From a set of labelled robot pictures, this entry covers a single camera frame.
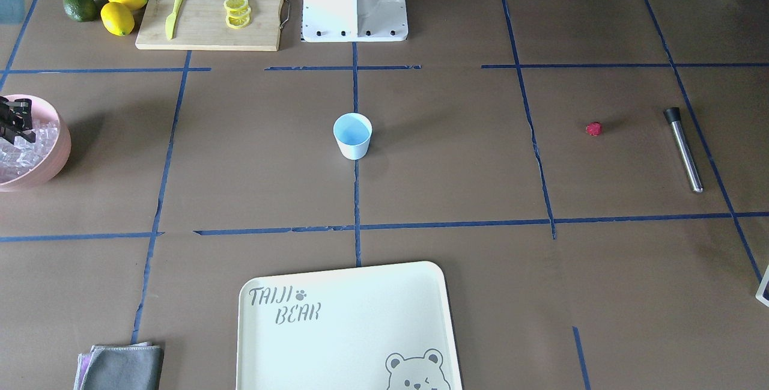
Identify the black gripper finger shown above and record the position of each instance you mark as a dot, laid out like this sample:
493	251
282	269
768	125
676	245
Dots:
27	135

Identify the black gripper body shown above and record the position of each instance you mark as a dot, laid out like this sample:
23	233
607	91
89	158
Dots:
16	118

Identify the clear ice cubes pile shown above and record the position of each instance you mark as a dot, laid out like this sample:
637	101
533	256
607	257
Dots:
23	156

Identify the light blue plastic cup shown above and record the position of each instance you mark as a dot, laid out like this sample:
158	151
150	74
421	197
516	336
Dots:
353	132

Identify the pink bowl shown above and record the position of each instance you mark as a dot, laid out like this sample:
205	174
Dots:
42	110

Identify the green avocado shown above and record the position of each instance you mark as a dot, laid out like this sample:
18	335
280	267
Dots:
81	10

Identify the yellow lemon lower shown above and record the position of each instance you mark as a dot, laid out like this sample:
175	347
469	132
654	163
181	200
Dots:
117	19

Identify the yellow plastic knife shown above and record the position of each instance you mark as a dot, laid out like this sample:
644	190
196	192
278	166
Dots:
171	19

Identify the bamboo cutting board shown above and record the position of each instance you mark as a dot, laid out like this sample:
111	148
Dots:
201	26

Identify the lemon slices stack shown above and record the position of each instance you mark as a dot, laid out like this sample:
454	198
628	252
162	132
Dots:
238	13

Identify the grey folded cloth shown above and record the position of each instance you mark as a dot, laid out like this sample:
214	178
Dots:
136	366

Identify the cream bear tray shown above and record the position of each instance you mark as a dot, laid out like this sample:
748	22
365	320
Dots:
375	327

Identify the red strawberry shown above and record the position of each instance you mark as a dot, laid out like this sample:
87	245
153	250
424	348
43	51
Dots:
594	129

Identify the steel muddler black tip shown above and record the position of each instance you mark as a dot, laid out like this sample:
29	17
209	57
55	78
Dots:
673	118

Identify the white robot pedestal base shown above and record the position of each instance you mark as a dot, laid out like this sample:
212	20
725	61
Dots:
348	21

